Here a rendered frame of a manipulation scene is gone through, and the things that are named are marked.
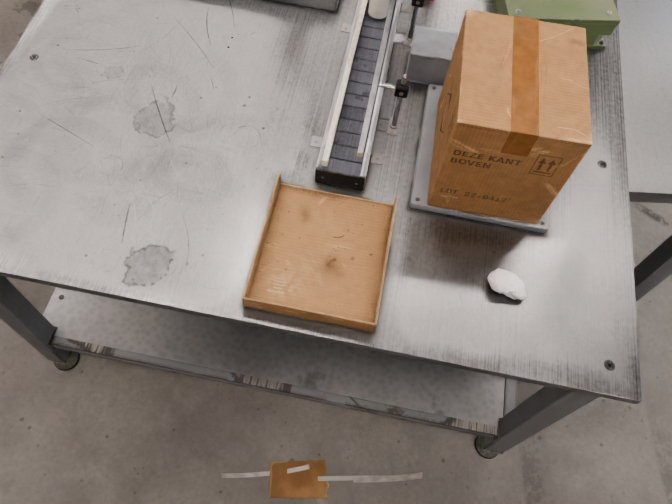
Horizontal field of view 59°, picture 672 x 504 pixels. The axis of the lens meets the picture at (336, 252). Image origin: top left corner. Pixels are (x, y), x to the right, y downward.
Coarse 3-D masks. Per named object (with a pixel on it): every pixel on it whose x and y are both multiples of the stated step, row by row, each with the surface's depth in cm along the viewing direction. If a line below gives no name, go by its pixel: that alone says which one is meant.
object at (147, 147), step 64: (64, 0) 153; (128, 0) 155; (192, 0) 156; (256, 0) 158; (448, 0) 163; (64, 64) 143; (128, 64) 144; (192, 64) 146; (256, 64) 147; (320, 64) 148; (0, 128) 133; (64, 128) 134; (128, 128) 135; (192, 128) 136; (256, 128) 137; (320, 128) 138; (384, 128) 140; (0, 192) 125; (64, 192) 126; (128, 192) 127; (192, 192) 128; (256, 192) 129; (384, 192) 131; (576, 192) 134; (0, 256) 118; (64, 256) 119; (128, 256) 120; (192, 256) 120; (448, 256) 124; (512, 256) 125; (576, 256) 126; (256, 320) 115; (384, 320) 116; (448, 320) 117; (512, 320) 118; (576, 320) 119; (576, 384) 113; (640, 384) 113
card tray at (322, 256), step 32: (288, 192) 129; (320, 192) 129; (288, 224) 125; (320, 224) 126; (352, 224) 126; (384, 224) 127; (256, 256) 117; (288, 256) 121; (320, 256) 122; (352, 256) 122; (384, 256) 123; (256, 288) 118; (288, 288) 118; (320, 288) 118; (352, 288) 119; (320, 320) 115; (352, 320) 112
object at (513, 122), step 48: (480, 48) 113; (528, 48) 114; (576, 48) 115; (480, 96) 107; (528, 96) 108; (576, 96) 109; (480, 144) 108; (528, 144) 106; (576, 144) 104; (432, 192) 123; (480, 192) 120; (528, 192) 118
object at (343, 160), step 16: (368, 0) 153; (368, 16) 150; (368, 32) 148; (368, 48) 145; (352, 64) 142; (368, 64) 142; (352, 80) 139; (368, 80) 140; (352, 96) 137; (368, 96) 137; (352, 112) 135; (336, 128) 132; (352, 128) 133; (336, 144) 130; (352, 144) 130; (336, 160) 128; (352, 160) 128; (352, 176) 127
